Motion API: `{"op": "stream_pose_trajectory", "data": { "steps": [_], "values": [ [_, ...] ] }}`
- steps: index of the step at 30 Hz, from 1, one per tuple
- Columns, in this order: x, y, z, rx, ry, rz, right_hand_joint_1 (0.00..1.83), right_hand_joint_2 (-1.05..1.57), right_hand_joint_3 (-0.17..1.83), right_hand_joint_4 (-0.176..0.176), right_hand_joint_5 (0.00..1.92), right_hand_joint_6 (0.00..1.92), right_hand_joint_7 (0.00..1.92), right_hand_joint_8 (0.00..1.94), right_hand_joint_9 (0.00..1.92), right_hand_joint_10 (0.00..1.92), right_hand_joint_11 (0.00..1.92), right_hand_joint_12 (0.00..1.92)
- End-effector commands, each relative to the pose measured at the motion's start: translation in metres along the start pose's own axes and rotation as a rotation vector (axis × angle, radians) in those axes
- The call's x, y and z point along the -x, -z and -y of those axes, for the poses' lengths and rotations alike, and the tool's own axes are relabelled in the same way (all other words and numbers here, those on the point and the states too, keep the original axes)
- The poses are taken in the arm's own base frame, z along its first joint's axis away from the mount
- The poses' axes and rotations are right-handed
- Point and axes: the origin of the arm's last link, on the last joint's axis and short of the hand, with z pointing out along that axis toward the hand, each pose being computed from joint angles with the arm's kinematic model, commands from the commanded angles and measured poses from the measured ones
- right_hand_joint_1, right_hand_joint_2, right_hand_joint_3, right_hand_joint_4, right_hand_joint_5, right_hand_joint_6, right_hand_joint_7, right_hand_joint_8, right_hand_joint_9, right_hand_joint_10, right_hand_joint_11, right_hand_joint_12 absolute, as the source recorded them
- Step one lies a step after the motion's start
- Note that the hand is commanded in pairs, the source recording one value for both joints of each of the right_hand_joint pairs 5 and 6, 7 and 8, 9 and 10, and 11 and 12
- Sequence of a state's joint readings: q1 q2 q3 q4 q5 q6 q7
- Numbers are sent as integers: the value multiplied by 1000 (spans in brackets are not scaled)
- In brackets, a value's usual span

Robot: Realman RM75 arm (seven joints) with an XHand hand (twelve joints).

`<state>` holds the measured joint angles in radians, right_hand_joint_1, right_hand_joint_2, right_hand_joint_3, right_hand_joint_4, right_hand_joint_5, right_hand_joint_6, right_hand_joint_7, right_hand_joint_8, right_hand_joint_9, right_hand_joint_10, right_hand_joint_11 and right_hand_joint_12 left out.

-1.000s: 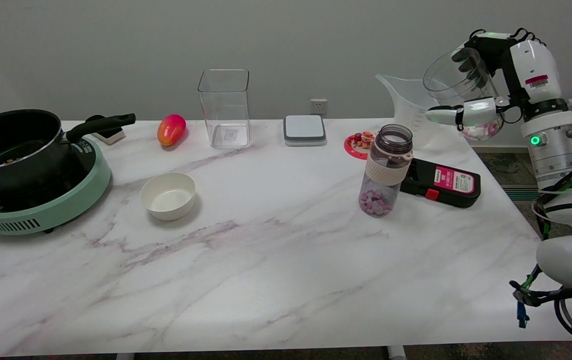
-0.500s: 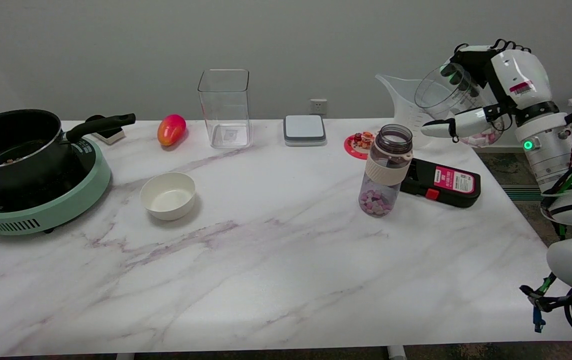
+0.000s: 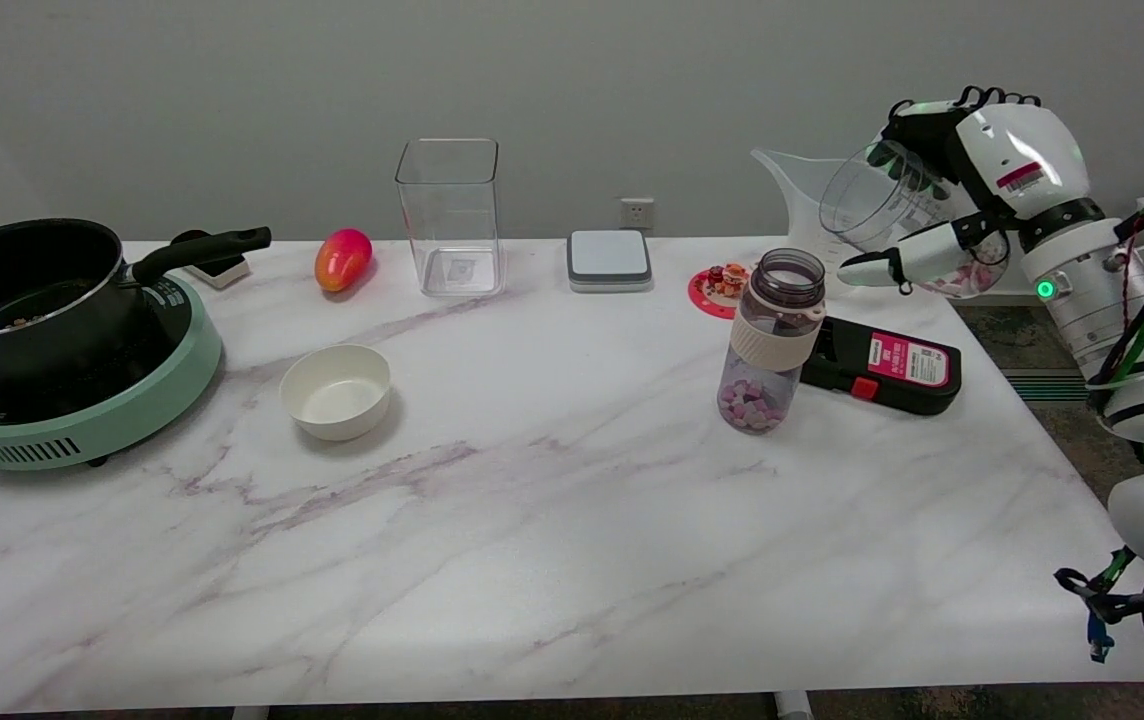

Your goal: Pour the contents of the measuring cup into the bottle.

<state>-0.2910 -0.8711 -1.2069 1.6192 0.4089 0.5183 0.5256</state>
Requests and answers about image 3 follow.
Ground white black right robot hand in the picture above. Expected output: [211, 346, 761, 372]
[837, 86, 1108, 293]

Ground pink white candy pieces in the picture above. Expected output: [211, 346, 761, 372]
[719, 378, 788, 433]
[917, 262, 1008, 299]

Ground small clear measuring cup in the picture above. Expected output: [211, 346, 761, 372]
[819, 140, 1013, 301]

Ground large translucent measuring jug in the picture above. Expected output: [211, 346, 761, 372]
[750, 148, 898, 299]

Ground clear bottle with beige sleeve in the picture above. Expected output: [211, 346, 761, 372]
[717, 248, 828, 435]

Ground black device with red label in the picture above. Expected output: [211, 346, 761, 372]
[800, 316, 963, 417]

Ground floor vent grille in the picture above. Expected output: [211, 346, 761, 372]
[1000, 369, 1098, 406]

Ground red round coaster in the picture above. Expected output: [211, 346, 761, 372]
[688, 264, 755, 320]

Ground clear square plastic container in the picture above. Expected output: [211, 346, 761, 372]
[395, 138, 505, 298]

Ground red yellow mango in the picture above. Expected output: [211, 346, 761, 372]
[314, 228, 374, 293]

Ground white ceramic bowl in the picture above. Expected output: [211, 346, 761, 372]
[279, 344, 393, 442]

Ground small white black object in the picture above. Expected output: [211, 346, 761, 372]
[172, 230, 253, 291]

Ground green induction cooker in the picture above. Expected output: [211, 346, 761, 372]
[0, 272, 224, 471]

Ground black cable loop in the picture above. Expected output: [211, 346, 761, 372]
[1054, 545, 1144, 693]

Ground black saucepan with handle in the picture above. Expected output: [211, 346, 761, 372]
[0, 218, 273, 386]

